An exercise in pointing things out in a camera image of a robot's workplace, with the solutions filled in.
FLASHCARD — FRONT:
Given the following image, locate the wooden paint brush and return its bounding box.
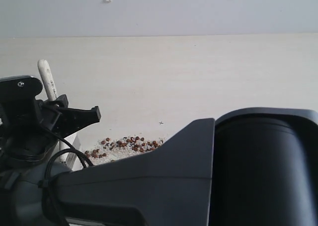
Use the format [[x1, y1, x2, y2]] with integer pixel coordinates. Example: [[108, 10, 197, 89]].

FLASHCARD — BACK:
[[37, 59, 80, 169]]

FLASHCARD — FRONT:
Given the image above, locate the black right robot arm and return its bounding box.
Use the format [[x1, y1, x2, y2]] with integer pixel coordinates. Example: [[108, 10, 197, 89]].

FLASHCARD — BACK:
[[0, 98, 318, 226]]

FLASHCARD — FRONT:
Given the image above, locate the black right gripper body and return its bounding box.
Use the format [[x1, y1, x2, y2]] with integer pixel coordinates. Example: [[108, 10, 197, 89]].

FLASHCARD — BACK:
[[0, 96, 69, 165]]

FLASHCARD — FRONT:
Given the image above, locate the pile of rice and pellets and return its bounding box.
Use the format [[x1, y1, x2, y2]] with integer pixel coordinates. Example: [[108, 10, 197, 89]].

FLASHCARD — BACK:
[[82, 135, 166, 165]]

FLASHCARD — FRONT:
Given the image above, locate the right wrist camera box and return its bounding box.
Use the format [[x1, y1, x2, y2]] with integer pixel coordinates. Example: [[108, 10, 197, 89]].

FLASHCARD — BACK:
[[0, 75, 43, 128]]

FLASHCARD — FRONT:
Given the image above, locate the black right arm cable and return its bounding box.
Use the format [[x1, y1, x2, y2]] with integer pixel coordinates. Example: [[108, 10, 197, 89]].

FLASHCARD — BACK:
[[37, 104, 95, 226]]

